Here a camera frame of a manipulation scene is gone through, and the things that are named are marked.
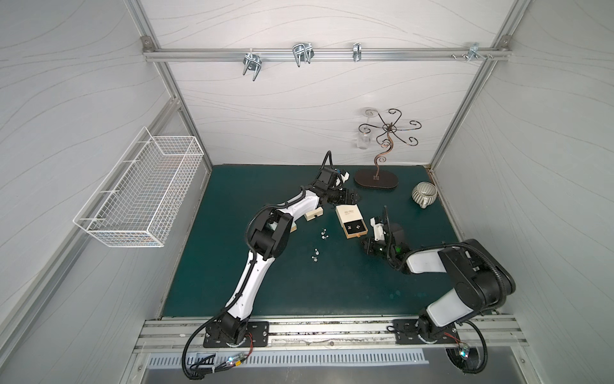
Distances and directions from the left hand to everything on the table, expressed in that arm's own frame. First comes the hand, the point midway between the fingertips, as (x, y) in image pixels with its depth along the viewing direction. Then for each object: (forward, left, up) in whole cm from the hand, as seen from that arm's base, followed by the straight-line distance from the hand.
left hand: (357, 198), depth 98 cm
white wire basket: (-21, +69, +23) cm, 76 cm away
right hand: (-15, -1, -8) cm, 17 cm away
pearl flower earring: (-14, +13, -8) cm, 21 cm away
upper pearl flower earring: (-11, +14, -9) cm, 20 cm away
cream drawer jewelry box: (-9, +3, -3) cm, 10 cm away
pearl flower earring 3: (-23, +17, -9) cm, 30 cm away
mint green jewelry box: (-11, +26, -6) cm, 29 cm away
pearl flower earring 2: (-21, +17, -8) cm, 28 cm away
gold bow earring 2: (-10, 0, -6) cm, 12 cm away
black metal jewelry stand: (+18, -13, -7) cm, 23 cm away
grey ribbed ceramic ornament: (+8, -32, -6) cm, 34 cm away
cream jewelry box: (-5, +19, -6) cm, 21 cm away
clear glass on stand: (+23, -3, +14) cm, 27 cm away
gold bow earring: (-11, +3, -6) cm, 13 cm away
